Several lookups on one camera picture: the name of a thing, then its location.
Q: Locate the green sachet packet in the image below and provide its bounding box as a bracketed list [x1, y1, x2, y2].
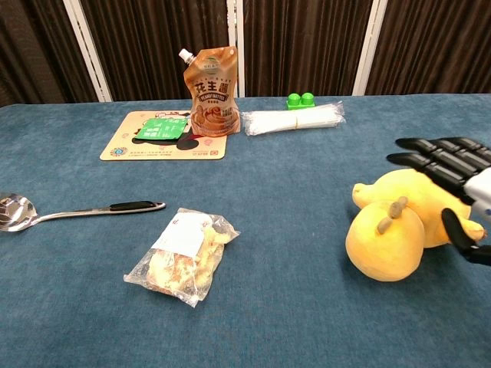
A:
[133, 117, 190, 142]

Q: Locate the clear bag of snack pieces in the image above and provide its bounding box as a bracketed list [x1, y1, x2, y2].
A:
[123, 207, 241, 309]

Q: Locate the clear pack of white sticks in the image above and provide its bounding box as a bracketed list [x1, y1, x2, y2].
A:
[239, 100, 347, 137]

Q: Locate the dark screen panel white frame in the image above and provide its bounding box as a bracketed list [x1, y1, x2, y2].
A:
[351, 0, 491, 97]
[227, 0, 389, 98]
[62, 0, 246, 103]
[0, 0, 113, 108]

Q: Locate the yellow plush duck toy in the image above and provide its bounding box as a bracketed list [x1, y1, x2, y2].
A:
[344, 167, 486, 283]

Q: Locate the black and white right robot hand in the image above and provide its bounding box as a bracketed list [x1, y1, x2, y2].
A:
[386, 136, 491, 266]

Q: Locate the beige printed cartoon mat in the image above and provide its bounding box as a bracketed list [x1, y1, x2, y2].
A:
[99, 110, 229, 162]

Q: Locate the steel ladle with black handle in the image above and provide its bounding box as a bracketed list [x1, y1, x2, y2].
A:
[0, 192, 167, 233]

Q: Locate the brown peanut butter spout pouch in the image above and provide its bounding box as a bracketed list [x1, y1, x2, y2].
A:
[178, 45, 242, 137]

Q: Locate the blue table cloth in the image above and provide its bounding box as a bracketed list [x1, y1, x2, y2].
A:
[0, 91, 491, 368]

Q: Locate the green toy building block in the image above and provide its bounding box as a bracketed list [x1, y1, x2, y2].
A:
[285, 92, 317, 111]

